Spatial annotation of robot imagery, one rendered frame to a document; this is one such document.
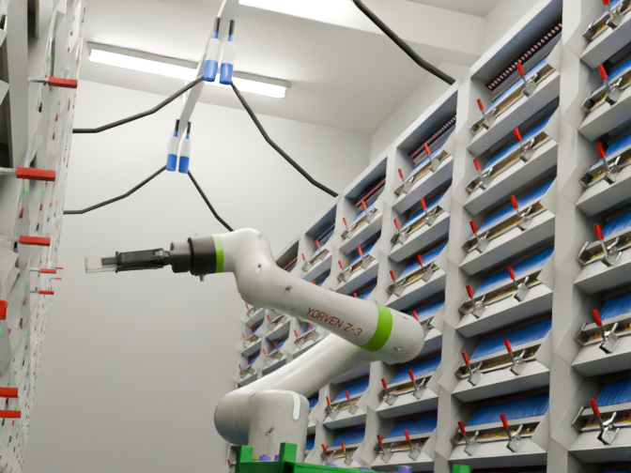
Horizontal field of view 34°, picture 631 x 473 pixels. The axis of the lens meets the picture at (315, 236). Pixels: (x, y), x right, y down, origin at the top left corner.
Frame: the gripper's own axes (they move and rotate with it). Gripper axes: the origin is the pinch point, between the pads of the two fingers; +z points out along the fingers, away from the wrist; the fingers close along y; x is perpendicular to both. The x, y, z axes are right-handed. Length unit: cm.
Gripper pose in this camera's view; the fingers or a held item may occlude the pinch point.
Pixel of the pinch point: (100, 264)
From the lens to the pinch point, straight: 239.0
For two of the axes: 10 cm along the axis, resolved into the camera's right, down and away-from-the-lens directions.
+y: -2.6, 2.3, 9.4
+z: -9.6, 0.8, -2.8
